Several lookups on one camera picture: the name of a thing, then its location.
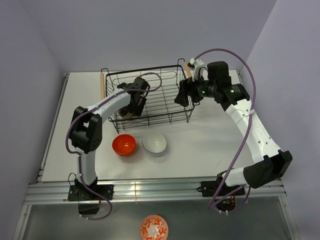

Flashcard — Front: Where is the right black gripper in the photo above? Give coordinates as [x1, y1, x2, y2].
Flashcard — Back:
[174, 71, 217, 107]

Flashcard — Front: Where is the brown bowl beige inside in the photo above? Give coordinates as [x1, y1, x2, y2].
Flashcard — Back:
[118, 106, 133, 119]

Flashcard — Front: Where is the black white patterned bowl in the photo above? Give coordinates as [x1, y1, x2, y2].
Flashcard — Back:
[123, 117, 136, 122]

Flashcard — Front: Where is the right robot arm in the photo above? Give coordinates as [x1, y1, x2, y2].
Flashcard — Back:
[174, 58, 293, 195]

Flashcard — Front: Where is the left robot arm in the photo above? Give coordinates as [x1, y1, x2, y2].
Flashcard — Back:
[65, 76, 151, 200]

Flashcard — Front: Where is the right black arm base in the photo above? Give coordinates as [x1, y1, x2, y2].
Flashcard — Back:
[196, 180, 245, 212]

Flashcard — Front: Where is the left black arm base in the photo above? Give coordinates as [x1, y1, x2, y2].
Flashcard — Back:
[67, 184, 114, 215]

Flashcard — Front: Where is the orange white patterned bowl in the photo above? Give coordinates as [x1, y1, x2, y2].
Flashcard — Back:
[139, 214, 169, 240]

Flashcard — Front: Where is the black wire dish rack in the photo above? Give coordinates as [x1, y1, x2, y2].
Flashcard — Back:
[102, 58, 196, 133]

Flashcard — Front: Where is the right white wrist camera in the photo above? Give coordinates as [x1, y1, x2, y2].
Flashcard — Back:
[189, 58, 205, 82]

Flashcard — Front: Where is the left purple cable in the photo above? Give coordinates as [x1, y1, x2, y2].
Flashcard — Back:
[65, 72, 163, 221]

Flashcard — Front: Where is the purple cable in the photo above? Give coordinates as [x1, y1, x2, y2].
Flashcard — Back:
[194, 48, 257, 212]
[65, 72, 163, 221]

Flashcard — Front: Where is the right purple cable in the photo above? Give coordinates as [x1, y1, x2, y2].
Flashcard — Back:
[194, 48, 257, 212]

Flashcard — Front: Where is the aluminium mounting rail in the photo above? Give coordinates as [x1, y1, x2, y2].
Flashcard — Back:
[23, 176, 287, 206]

